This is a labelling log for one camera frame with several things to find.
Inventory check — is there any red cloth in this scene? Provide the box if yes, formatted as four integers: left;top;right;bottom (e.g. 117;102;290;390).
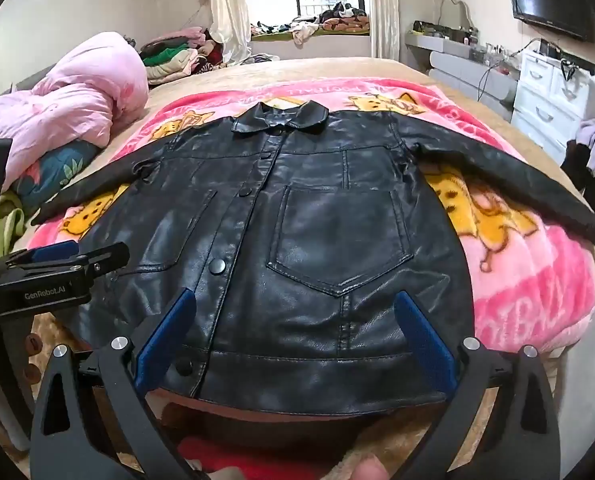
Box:
177;435;333;473

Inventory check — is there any black wall television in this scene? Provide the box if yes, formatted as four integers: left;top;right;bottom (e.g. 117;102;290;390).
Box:
507;0;595;43

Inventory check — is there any dark cloth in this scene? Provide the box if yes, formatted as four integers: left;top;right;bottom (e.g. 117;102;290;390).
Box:
560;140;595;211

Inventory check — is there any heap of clothes on sill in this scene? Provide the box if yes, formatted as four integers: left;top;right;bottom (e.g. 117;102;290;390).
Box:
251;2;371;43

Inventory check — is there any white drawer cabinet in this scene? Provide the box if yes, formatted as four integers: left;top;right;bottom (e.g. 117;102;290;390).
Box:
511;50;595;163

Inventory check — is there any green yellow cloth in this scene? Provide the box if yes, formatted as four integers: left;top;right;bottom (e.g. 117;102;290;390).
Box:
0;192;28;261

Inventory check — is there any pink printed blanket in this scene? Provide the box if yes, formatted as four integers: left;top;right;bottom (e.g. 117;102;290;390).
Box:
27;77;595;356

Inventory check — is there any brown fuzzy cloth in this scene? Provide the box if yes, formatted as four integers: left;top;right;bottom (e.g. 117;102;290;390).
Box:
30;310;483;480

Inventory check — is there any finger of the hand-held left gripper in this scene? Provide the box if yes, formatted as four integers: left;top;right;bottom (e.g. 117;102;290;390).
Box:
0;240;80;267
80;242;130;276

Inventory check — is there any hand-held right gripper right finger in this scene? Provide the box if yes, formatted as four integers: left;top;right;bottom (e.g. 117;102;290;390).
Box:
392;290;561;480

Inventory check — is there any arched vanity mirror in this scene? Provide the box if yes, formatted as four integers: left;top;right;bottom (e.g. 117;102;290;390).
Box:
437;0;473;31

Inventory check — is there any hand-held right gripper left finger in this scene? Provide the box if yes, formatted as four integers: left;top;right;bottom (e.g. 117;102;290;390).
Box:
30;287;213;480

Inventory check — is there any cream curtain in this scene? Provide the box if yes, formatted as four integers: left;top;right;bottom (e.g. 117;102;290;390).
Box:
367;0;401;61
204;0;252;63

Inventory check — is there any pink quilt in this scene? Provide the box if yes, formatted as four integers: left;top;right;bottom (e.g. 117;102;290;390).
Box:
0;31;150;193

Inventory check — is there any grey vanity desk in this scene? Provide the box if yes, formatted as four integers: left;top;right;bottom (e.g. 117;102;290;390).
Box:
406;30;521;121

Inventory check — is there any pile of folded clothes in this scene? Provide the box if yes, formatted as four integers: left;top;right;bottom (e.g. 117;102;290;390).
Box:
140;27;225;86

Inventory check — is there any blue floral pillow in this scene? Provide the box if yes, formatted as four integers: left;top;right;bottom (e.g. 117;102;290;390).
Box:
10;140;103;211

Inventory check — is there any black leather jacket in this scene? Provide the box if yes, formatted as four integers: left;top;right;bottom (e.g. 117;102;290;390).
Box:
30;100;595;418

